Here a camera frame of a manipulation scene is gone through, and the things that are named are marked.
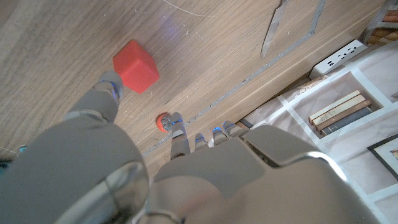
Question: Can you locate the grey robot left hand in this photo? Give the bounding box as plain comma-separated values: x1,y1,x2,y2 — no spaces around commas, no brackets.
0,70,382,224

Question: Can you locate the silver tape outline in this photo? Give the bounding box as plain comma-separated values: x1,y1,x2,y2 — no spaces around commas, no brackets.
142,0,326,156

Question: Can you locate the white power strip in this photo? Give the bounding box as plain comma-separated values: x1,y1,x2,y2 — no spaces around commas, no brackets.
308,39,369,81

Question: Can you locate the printed bookshelf backdrop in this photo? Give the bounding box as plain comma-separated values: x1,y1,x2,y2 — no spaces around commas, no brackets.
238,0,398,224

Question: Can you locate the small orange grey ball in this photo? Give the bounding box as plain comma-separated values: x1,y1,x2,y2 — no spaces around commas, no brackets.
155,112,174,133

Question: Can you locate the red magnetic block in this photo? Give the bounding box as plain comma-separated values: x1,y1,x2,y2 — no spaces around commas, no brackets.
112,39,160,95

